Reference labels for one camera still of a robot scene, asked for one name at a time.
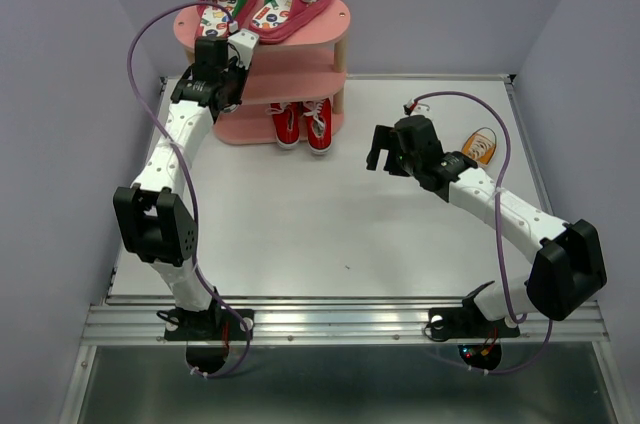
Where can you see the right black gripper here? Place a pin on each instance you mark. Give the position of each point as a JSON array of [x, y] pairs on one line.
[[381, 139]]

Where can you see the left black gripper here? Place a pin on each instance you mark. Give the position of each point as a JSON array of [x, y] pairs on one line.
[[234, 97]]

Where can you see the red sneaker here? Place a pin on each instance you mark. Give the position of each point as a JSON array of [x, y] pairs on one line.
[[285, 118], [318, 120]]

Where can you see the pink sandal one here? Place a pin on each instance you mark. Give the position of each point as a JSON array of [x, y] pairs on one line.
[[277, 20], [215, 16]]

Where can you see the orange sneaker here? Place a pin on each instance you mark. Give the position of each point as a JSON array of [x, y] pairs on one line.
[[481, 146]]

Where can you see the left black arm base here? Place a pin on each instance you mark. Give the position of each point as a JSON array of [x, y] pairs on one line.
[[217, 343]]

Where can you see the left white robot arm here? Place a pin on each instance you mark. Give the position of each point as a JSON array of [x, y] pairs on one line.
[[155, 223]]

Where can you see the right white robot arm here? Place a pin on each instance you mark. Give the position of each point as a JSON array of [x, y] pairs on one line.
[[567, 264]]

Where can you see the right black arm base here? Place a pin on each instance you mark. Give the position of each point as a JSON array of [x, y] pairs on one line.
[[480, 349]]

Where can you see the pink three-tier shoe shelf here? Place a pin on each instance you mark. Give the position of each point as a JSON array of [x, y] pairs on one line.
[[309, 66]]

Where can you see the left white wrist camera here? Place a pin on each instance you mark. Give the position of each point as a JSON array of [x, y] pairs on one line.
[[243, 43]]

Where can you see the aluminium mounting rail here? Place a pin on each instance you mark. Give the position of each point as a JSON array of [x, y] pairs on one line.
[[278, 322]]

